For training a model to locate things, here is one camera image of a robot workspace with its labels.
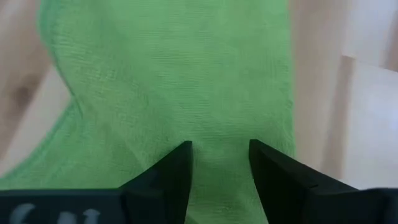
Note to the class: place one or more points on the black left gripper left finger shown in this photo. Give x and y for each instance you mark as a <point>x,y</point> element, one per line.
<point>155,199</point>

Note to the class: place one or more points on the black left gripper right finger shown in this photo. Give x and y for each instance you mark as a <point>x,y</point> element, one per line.
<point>295,193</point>

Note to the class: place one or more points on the green microfiber towel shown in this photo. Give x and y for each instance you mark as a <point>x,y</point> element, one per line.
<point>171,77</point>

